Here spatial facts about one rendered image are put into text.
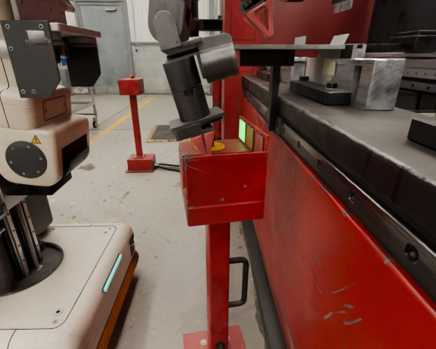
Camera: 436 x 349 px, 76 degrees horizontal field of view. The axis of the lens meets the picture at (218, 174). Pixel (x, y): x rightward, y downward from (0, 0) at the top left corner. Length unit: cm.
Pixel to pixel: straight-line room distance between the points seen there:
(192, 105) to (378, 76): 36
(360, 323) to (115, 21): 811
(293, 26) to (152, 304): 153
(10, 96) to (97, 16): 760
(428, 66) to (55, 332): 122
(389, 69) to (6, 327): 114
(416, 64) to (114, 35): 769
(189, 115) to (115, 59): 777
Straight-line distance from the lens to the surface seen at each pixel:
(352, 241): 43
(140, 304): 135
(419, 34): 94
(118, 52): 823
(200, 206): 55
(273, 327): 120
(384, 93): 66
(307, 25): 174
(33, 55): 78
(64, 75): 859
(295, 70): 117
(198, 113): 51
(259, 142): 56
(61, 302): 105
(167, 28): 50
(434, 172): 33
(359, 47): 78
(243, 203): 57
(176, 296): 135
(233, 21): 167
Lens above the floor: 98
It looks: 23 degrees down
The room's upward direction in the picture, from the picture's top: straight up
